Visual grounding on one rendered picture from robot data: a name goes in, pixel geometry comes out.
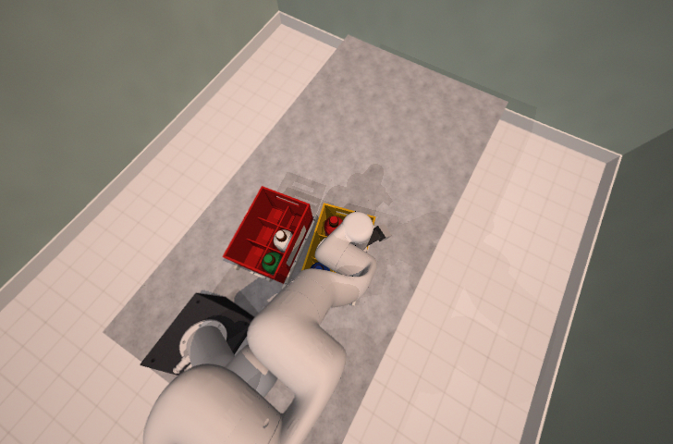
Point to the white bottle with grey label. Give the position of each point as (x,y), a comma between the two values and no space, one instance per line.
(282,239)

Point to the olive-brown crate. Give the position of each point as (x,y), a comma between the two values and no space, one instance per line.
(318,235)

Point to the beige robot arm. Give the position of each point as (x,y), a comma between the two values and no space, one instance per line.
(210,403)

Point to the dark red crate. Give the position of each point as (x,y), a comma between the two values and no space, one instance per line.
(267,215)

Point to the blue bottle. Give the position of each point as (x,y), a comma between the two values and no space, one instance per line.
(320,266)

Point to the green bottle with pale green label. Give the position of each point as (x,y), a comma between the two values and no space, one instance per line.
(270,262)

